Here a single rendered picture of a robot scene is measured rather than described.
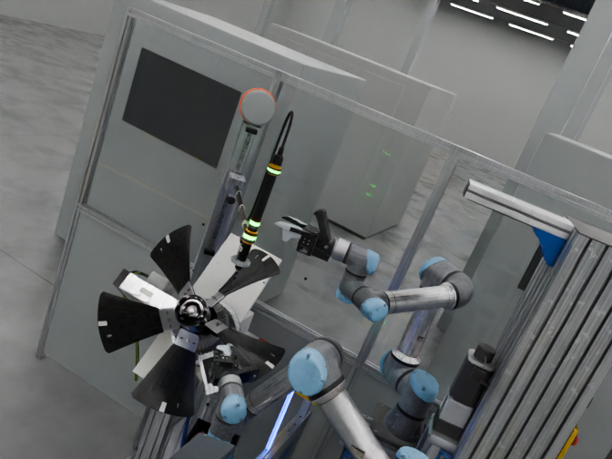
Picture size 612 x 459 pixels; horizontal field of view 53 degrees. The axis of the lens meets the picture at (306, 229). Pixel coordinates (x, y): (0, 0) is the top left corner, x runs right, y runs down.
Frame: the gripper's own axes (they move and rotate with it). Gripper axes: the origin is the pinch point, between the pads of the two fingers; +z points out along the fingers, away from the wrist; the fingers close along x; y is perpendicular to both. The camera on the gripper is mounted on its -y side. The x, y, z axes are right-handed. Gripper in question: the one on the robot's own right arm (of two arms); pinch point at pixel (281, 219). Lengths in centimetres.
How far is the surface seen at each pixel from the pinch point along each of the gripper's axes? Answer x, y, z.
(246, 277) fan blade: 10.9, 29.4, 7.0
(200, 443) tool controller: -66, 42, -11
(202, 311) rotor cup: -2.3, 42.6, 15.2
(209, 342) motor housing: 5, 57, 11
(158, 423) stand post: 10, 104, 21
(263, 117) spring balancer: 64, -19, 33
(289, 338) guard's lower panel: 68, 75, -11
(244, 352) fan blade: -7.1, 48.0, -4.7
